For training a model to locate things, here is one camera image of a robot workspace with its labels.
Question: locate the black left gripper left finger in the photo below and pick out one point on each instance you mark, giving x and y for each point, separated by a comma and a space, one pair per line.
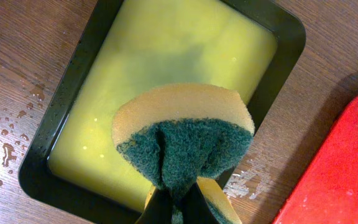
158, 209

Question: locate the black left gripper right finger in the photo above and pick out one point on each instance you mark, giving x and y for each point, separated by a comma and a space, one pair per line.
194, 208

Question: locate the yellow green scrub sponge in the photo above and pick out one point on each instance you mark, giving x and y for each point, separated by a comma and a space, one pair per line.
185, 134

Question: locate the red plastic tray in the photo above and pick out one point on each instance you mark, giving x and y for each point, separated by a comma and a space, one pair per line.
328, 190

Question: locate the black tub of yellow water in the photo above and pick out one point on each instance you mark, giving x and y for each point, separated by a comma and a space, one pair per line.
128, 48

